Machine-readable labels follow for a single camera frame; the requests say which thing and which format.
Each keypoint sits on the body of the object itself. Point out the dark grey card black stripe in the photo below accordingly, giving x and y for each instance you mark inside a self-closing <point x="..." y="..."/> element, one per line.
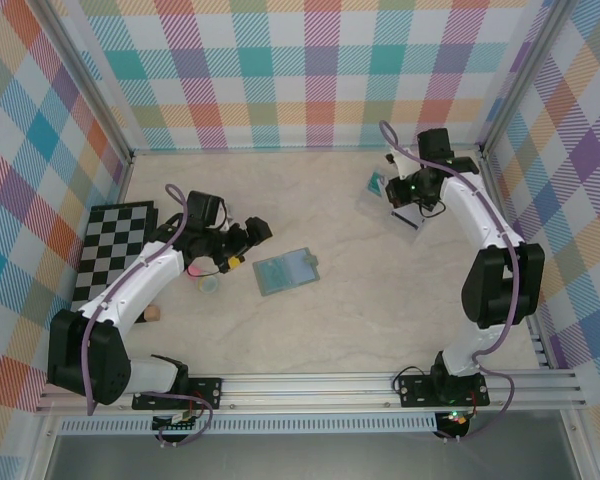
<point x="407" y="216"/>

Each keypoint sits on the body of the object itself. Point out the green card holder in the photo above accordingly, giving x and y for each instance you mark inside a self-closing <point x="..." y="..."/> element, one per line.
<point x="300" y="270"/>

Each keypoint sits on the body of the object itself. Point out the teal card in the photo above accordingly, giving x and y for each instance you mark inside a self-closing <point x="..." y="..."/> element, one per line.
<point x="377" y="184"/>

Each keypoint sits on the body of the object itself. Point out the clear acrylic card stand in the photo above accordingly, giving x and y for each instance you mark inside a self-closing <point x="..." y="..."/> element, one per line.
<point x="367" y="205"/>

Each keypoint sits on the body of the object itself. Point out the small wooden cube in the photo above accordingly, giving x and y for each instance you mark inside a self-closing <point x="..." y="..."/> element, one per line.
<point x="153" y="314"/>

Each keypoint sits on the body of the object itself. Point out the black silver chessboard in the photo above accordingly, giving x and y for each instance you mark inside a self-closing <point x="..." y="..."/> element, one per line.
<point x="110" y="240"/>

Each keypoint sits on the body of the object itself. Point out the small circuit board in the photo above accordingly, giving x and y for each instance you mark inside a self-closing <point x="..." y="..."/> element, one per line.
<point x="455" y="419"/>
<point x="177" y="422"/>

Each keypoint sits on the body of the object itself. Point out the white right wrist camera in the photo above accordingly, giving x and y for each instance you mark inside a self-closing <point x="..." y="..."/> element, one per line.
<point x="402" y="160"/>

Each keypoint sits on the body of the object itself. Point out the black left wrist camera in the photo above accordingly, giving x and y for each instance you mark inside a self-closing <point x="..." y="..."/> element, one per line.
<point x="258" y="230"/>

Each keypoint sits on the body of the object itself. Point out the aluminium side rail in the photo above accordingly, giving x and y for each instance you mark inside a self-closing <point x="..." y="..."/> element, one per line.
<point x="123" y="172"/>
<point x="537" y="340"/>

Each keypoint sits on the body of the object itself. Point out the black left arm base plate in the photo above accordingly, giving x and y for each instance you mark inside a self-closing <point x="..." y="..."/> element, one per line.
<point x="205" y="392"/>

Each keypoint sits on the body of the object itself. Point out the long aluminium mounting rail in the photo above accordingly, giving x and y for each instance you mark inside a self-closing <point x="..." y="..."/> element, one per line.
<point x="305" y="392"/>

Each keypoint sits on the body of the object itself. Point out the aluminium frame post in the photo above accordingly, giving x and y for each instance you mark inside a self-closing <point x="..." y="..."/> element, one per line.
<point x="91" y="85"/>
<point x="526" y="75"/>

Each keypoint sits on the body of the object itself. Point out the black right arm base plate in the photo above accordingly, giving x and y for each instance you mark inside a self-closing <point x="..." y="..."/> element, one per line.
<point x="415" y="392"/>

